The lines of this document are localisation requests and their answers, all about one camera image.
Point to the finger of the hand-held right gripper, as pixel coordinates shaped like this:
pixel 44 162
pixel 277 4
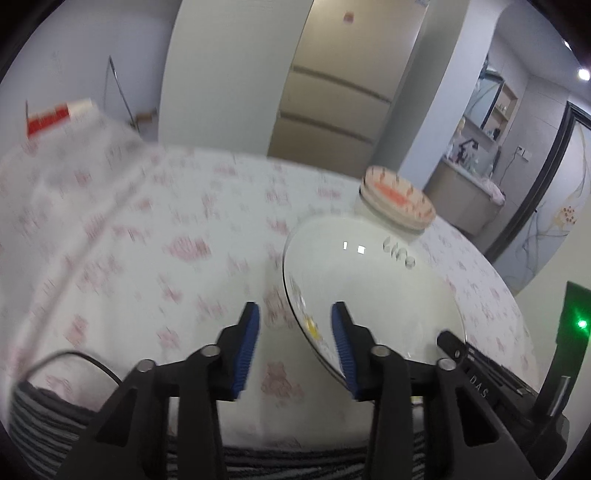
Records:
pixel 450 344

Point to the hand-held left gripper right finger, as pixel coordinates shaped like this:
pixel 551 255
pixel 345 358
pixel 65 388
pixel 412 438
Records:
pixel 344 355

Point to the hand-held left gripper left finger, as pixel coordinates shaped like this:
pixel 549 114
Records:
pixel 247 350

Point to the white cartoon print plate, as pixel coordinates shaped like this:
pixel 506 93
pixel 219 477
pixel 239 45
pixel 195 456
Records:
pixel 369 286

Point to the pink strawberry print bowl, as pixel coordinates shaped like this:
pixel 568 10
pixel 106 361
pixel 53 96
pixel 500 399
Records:
pixel 397 194

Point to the beige vanity cabinet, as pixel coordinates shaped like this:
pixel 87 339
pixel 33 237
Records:
pixel 457 198

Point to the pink towel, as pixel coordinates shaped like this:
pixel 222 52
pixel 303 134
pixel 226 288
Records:
pixel 493 190

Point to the white pink printed tablecloth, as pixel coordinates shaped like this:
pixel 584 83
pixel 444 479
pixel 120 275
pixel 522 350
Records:
pixel 138 230

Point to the dark framed glass door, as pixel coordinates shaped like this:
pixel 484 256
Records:
pixel 554 207

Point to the black faucet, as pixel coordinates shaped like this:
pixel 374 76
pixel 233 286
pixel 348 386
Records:
pixel 465 150

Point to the beige plush toy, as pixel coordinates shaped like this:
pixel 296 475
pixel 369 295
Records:
pixel 460 128

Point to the bathroom mirror cabinet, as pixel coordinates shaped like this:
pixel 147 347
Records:
pixel 489 106

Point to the small brown cardboard box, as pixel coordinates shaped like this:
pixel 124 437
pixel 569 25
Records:
pixel 145 117

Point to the gold refrigerator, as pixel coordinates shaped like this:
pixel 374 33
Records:
pixel 332 92

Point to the ceiling light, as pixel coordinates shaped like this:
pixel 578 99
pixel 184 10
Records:
pixel 584 74

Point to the red cardboard box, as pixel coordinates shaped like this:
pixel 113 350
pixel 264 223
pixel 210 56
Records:
pixel 46 122

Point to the thin metal pole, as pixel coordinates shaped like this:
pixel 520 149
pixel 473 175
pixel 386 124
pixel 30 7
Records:
pixel 113 74

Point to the pink fridge magnet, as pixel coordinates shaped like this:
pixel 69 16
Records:
pixel 348 17

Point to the white wall outlet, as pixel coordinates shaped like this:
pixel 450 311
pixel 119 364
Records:
pixel 523 152

